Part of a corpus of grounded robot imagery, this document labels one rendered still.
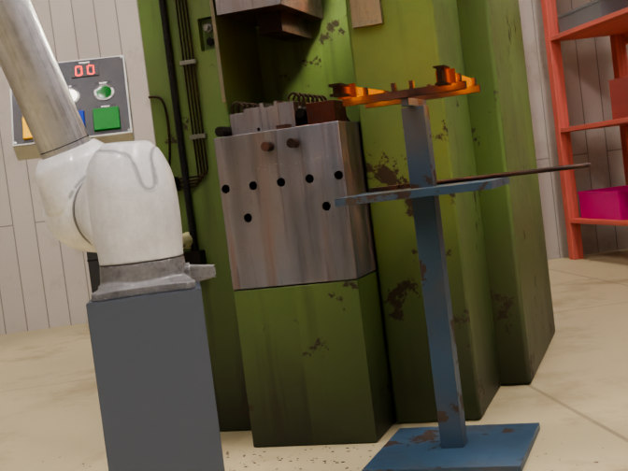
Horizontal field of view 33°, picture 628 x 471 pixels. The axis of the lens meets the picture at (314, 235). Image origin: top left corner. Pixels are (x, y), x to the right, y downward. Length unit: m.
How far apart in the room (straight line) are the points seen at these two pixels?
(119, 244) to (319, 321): 1.22
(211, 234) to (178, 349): 1.46
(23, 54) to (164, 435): 0.75
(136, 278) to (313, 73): 1.78
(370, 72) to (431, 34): 0.21
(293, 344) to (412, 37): 0.95
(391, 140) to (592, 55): 4.61
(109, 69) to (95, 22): 3.92
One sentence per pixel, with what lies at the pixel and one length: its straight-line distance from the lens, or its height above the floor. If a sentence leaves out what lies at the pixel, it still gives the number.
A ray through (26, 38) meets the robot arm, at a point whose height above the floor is 1.09.
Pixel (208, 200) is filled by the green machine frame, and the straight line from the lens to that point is 3.28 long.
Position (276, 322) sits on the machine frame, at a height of 0.36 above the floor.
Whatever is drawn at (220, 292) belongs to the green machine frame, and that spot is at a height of 0.45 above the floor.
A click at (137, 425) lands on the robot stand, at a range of 1.88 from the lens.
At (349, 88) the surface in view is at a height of 0.97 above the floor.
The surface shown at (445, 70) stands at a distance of 2.53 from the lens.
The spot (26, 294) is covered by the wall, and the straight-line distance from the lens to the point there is 7.10.
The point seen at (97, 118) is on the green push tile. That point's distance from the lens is 3.09.
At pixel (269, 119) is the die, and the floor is 0.95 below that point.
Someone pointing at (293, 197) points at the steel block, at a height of 0.72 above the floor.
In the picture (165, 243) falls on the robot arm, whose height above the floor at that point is 0.68.
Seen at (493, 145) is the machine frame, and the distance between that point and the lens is 3.48.
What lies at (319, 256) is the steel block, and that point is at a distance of 2.96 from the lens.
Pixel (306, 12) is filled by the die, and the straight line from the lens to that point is 3.29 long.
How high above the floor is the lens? 0.77
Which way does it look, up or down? 3 degrees down
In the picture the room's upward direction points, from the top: 7 degrees counter-clockwise
